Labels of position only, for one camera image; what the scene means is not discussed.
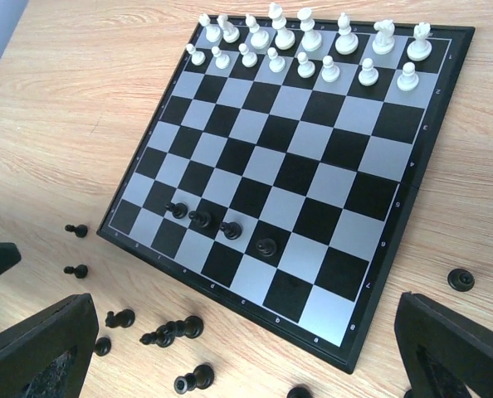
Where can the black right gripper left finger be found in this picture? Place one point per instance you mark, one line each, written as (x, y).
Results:
(49, 353)

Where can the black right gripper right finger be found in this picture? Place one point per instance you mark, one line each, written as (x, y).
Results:
(444, 353)

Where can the black pawn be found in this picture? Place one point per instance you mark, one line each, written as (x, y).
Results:
(231, 230)
(178, 210)
(201, 219)
(267, 247)
(461, 280)
(79, 231)

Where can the black chess piece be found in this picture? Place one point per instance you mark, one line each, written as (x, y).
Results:
(79, 271)
(299, 392)
(122, 319)
(191, 327)
(201, 378)
(159, 337)
(102, 346)

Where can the black and silver chessboard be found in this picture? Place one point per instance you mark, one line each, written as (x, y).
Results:
(329, 171)

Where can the white pawn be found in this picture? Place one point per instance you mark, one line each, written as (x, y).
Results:
(276, 62)
(197, 57)
(249, 58)
(368, 75)
(408, 80)
(330, 71)
(306, 68)
(222, 60)

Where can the white rook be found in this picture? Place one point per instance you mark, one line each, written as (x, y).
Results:
(213, 33)
(421, 48)

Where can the white knight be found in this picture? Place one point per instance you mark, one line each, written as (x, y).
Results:
(230, 32)
(384, 42)

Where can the white bishop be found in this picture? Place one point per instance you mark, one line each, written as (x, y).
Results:
(347, 42)
(259, 38)

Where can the white king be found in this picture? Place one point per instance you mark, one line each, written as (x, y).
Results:
(312, 40)

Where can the white queen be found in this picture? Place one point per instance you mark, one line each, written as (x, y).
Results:
(285, 39)

